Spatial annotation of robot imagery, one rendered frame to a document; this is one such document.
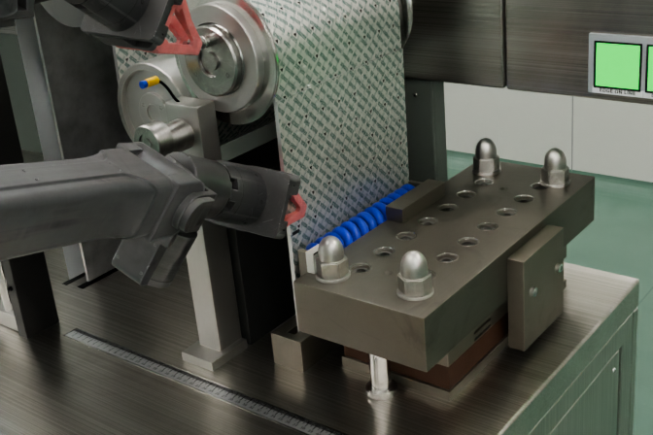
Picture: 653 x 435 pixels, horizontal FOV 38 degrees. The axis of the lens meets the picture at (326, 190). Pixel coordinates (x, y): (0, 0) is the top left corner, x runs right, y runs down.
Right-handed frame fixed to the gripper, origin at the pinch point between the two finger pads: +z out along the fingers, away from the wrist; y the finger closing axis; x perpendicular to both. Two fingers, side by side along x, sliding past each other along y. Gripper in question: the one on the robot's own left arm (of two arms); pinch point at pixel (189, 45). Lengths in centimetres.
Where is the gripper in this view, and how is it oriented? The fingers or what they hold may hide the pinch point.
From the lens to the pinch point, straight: 96.7
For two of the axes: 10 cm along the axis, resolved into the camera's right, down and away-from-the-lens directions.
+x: 3.2, -9.4, 1.4
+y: 8.0, 1.9, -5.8
